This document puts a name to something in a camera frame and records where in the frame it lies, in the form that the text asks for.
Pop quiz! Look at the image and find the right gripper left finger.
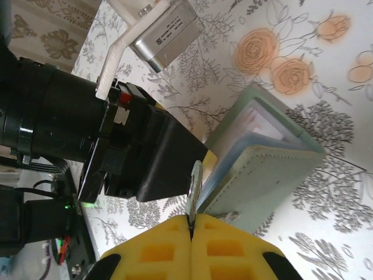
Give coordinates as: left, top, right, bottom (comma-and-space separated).
84, 215, 192, 280

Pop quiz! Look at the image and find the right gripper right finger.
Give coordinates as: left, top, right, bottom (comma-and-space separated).
191, 214, 304, 280

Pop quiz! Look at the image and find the floral table sheet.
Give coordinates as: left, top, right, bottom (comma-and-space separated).
71, 0, 373, 280

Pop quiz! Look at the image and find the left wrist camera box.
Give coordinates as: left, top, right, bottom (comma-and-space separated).
95, 0, 206, 99

